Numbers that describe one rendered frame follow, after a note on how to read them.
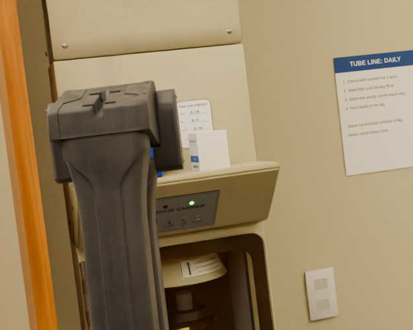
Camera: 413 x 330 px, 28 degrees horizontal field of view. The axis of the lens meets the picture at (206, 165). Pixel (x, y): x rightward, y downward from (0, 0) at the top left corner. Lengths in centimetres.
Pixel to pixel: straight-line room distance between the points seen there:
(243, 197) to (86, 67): 33
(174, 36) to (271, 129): 56
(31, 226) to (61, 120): 64
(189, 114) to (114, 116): 76
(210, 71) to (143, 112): 78
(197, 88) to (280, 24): 56
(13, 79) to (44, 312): 35
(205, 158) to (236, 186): 7
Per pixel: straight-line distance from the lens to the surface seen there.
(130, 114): 61
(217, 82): 139
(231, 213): 134
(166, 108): 69
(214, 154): 130
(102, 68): 135
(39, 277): 126
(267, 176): 130
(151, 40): 137
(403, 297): 204
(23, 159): 124
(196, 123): 137
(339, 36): 195
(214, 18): 140
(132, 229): 61
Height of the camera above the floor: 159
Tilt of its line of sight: 3 degrees down
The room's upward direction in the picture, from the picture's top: 7 degrees counter-clockwise
